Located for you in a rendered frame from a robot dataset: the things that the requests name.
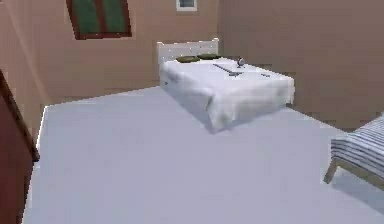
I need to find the white bed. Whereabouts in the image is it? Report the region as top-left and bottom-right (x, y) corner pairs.
(156, 37), (296, 132)

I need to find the olive green pillow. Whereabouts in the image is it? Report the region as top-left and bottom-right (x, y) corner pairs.
(196, 53), (222, 61)
(175, 55), (201, 64)

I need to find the white framed picture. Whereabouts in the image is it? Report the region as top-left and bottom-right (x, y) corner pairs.
(175, 0), (198, 12)

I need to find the red framed window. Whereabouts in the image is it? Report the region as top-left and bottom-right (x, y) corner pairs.
(65, 0), (133, 41)

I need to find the striped cushion wooden chair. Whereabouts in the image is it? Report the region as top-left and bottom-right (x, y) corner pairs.
(322, 113), (384, 192)

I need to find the dark red wooden cupboard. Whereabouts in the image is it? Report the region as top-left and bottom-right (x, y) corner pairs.
(0, 69), (41, 224)

